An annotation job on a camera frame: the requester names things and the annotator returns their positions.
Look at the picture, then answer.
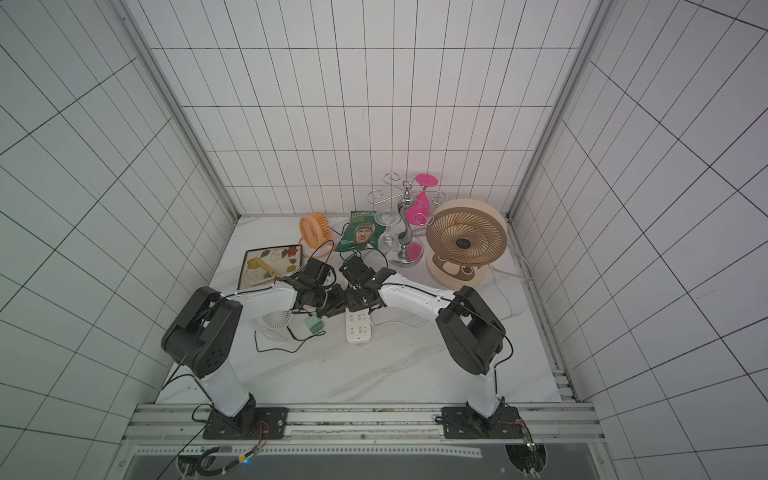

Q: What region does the white power strip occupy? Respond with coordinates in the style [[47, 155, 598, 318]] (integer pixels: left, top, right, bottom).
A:
[[345, 309, 372, 344]]

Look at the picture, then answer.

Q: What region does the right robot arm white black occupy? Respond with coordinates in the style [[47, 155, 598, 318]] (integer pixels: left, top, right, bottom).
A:
[[340, 256, 517, 439]]

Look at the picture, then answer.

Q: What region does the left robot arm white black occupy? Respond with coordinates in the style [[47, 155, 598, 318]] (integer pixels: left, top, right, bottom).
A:
[[161, 258, 345, 440]]

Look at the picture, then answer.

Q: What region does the orange small fan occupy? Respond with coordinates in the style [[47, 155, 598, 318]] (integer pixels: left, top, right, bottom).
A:
[[299, 212, 335, 260]]

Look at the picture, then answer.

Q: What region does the white desk fan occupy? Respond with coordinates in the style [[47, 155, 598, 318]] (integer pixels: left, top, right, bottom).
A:
[[249, 311, 293, 343]]

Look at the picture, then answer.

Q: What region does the beige bear desk fan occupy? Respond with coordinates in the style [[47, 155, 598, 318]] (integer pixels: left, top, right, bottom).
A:
[[426, 198, 508, 290]]

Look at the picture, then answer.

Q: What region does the silver glass holder stand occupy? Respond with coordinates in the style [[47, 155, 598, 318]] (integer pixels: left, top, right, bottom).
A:
[[367, 172, 444, 267]]

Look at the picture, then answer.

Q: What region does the green snack bag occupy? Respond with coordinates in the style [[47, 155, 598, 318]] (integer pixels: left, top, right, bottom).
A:
[[335, 210, 385, 252]]

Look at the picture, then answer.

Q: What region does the decorated square plate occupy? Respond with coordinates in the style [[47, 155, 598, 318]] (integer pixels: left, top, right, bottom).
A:
[[238, 244, 302, 290]]

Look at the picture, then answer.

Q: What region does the black orange fan cable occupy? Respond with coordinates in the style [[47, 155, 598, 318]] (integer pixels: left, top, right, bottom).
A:
[[305, 224, 355, 271]]

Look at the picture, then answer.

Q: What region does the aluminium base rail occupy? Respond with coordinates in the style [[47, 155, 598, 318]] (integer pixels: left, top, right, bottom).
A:
[[123, 403, 605, 445]]

